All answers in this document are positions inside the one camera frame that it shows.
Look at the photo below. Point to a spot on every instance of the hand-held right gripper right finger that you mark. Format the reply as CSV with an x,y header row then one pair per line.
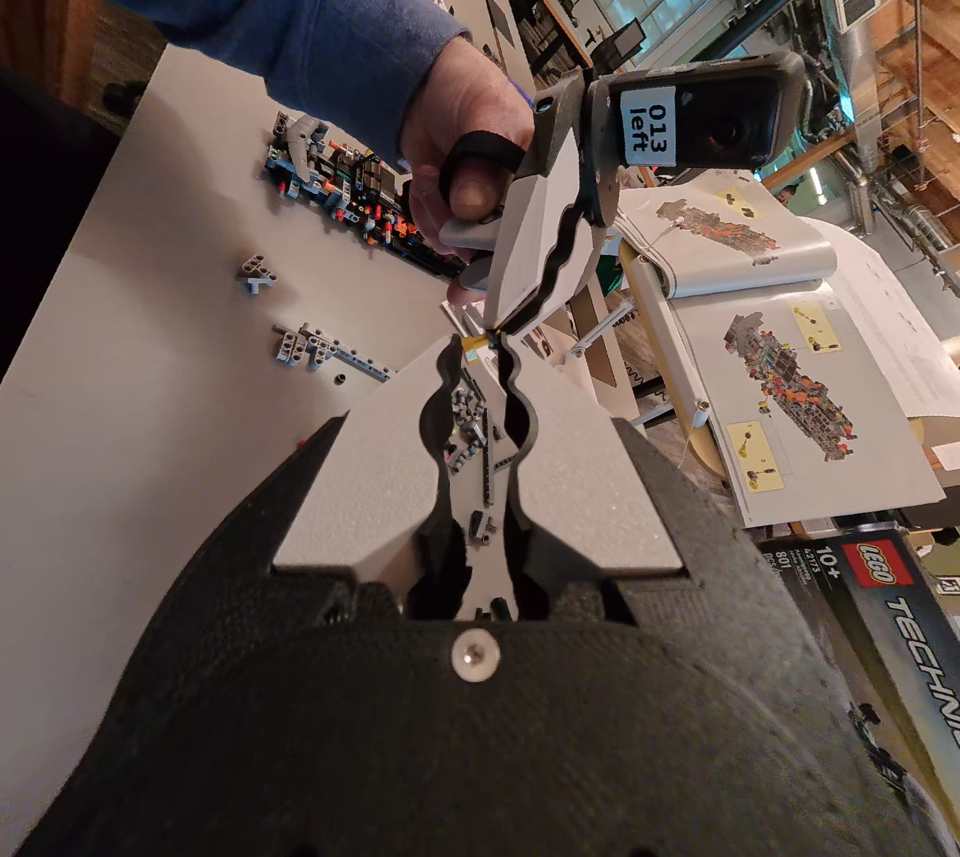
x,y
600,497

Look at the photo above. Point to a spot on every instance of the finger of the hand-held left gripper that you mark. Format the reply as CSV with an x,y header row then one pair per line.
x,y
592,257
532,234

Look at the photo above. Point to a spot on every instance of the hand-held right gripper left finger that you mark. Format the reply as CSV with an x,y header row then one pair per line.
x,y
352,497

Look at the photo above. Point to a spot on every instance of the small yellow lego pin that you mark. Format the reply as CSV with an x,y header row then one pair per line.
x,y
476,344

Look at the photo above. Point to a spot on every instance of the lego sticker sheet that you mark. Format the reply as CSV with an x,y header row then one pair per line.
x,y
536,343

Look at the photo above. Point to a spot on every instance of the scattered grey lego parts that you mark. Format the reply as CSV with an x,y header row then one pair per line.
x,y
469,422

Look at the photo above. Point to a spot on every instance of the grey lego beam assembly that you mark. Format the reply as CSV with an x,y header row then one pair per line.
x,y
322,347

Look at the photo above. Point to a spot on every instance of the partly built lego model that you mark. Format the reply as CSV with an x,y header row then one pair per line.
x,y
360,189

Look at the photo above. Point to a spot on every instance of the lego instruction booklet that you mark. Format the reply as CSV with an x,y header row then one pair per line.
x,y
787,384

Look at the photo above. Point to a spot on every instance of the grey lego connector piece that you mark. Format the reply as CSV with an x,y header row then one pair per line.
x,y
256,273

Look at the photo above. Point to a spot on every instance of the black lego set box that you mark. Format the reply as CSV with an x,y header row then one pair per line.
x,y
885,647

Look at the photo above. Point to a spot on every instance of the person's left hand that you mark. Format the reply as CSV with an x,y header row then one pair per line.
x,y
457,99

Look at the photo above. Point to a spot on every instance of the wooden book stand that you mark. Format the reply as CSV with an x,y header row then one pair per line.
x,y
652,317

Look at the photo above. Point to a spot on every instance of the computer monitor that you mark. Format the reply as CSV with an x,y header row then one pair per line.
x,y
622,43

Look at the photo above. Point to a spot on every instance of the dark grey flat mat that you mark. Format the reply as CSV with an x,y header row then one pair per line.
x,y
499,17

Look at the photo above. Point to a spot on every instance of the silver ventilation duct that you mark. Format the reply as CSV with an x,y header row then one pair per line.
x,y
870,122

